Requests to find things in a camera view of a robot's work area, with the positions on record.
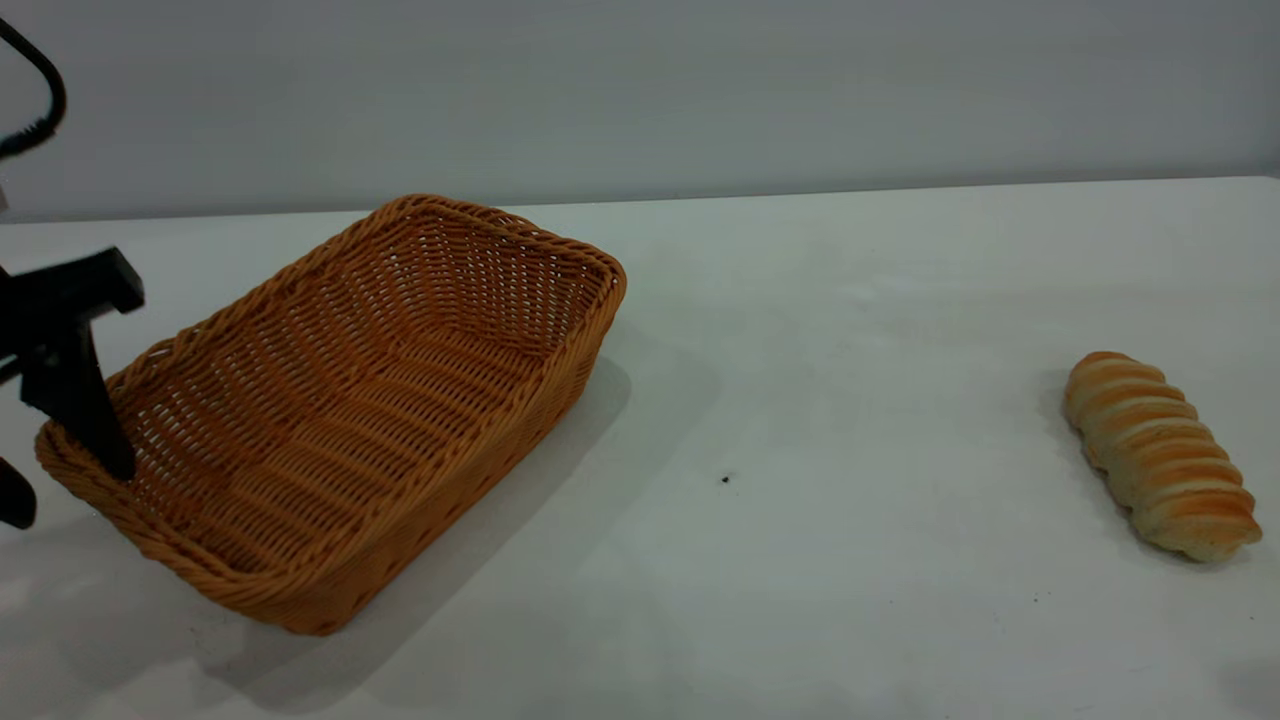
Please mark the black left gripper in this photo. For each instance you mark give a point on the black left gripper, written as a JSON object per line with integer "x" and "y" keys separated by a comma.
{"x": 60, "y": 290}

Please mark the woven orange-yellow wicker basket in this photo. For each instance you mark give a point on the woven orange-yellow wicker basket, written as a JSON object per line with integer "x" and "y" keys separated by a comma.
{"x": 340, "y": 420}

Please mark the ridged golden bread loaf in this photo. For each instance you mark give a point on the ridged golden bread loaf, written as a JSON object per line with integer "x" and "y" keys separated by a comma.
{"x": 1155, "y": 450}

